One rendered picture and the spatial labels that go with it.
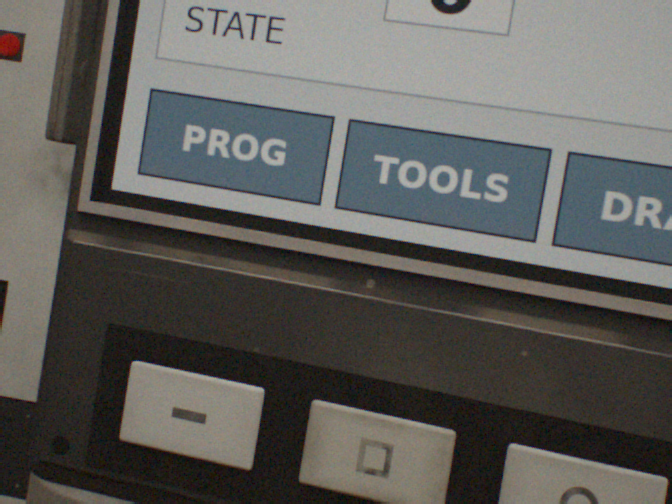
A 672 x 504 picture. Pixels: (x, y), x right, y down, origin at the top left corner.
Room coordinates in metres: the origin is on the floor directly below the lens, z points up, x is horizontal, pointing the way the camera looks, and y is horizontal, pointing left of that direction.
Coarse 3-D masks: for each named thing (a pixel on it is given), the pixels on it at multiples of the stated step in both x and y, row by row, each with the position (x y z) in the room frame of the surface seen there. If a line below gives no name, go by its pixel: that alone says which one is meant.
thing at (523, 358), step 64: (128, 0) 0.35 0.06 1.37; (128, 64) 0.35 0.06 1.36; (128, 192) 0.35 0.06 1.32; (64, 256) 0.35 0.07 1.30; (128, 256) 0.34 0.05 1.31; (192, 256) 0.34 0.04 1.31; (256, 256) 0.33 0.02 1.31; (320, 256) 0.33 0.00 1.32; (384, 256) 0.32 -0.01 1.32; (448, 256) 0.32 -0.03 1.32; (64, 320) 0.34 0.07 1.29; (128, 320) 0.34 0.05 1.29; (192, 320) 0.33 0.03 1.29; (256, 320) 0.33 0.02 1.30; (320, 320) 0.32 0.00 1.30; (384, 320) 0.32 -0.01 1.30; (448, 320) 0.32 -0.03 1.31; (512, 320) 0.31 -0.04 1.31; (576, 320) 0.31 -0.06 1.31; (640, 320) 0.30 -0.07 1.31; (64, 384) 0.34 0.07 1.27; (128, 384) 0.34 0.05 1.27; (192, 384) 0.33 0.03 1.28; (256, 384) 0.33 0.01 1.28; (320, 384) 0.32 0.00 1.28; (384, 384) 0.32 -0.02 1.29; (448, 384) 0.31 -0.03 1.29; (512, 384) 0.31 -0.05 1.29; (576, 384) 0.31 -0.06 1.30; (640, 384) 0.30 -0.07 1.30; (64, 448) 0.34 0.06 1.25; (128, 448) 0.34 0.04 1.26; (192, 448) 0.33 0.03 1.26; (256, 448) 0.33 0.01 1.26; (320, 448) 0.32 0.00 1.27; (384, 448) 0.32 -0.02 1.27; (448, 448) 0.31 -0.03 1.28; (512, 448) 0.31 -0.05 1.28; (576, 448) 0.30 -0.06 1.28; (640, 448) 0.30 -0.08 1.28
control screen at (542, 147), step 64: (192, 0) 0.34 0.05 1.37; (256, 0) 0.34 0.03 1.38; (320, 0) 0.33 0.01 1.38; (384, 0) 0.33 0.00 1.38; (576, 0) 0.31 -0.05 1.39; (640, 0) 0.31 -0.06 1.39; (192, 64) 0.34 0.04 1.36; (256, 64) 0.34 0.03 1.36; (320, 64) 0.33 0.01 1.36; (384, 64) 0.33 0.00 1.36; (448, 64) 0.32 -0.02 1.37; (512, 64) 0.32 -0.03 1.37; (576, 64) 0.31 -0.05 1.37; (640, 64) 0.31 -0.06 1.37; (128, 128) 0.35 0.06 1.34; (192, 128) 0.34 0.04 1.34; (256, 128) 0.33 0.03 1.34; (320, 128) 0.33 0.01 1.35; (384, 128) 0.33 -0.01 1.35; (448, 128) 0.32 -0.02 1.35; (512, 128) 0.32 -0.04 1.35; (576, 128) 0.31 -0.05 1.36; (640, 128) 0.31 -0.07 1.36; (192, 192) 0.34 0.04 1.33; (256, 192) 0.33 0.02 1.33; (320, 192) 0.33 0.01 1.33; (384, 192) 0.32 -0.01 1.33; (448, 192) 0.32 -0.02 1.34; (512, 192) 0.32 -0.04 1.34; (576, 192) 0.31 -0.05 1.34; (640, 192) 0.31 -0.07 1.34; (512, 256) 0.31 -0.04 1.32; (576, 256) 0.31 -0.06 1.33; (640, 256) 0.31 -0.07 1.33
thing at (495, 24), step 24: (408, 0) 0.32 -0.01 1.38; (432, 0) 0.32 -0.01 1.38; (456, 0) 0.32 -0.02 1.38; (480, 0) 0.32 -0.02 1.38; (504, 0) 0.32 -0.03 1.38; (408, 24) 0.32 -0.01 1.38; (432, 24) 0.32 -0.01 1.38; (456, 24) 0.32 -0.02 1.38; (480, 24) 0.32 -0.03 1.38; (504, 24) 0.32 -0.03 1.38
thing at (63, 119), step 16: (80, 0) 0.47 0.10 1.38; (96, 0) 0.47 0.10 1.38; (64, 16) 0.49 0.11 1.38; (80, 16) 0.47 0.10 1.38; (64, 32) 0.48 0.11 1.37; (80, 32) 0.47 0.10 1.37; (64, 48) 0.48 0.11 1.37; (80, 48) 0.47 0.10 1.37; (64, 64) 0.48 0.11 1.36; (80, 64) 0.47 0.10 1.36; (64, 80) 0.48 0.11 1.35; (80, 80) 0.47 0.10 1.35; (64, 96) 0.47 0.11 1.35; (80, 96) 0.47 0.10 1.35; (64, 112) 0.47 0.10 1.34; (80, 112) 0.47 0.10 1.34; (48, 128) 0.49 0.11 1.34; (64, 128) 0.47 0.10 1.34; (32, 480) 0.49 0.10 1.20; (32, 496) 0.49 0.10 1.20; (48, 496) 0.48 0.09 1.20; (64, 496) 0.47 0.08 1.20; (80, 496) 0.47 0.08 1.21; (96, 496) 0.47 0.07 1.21
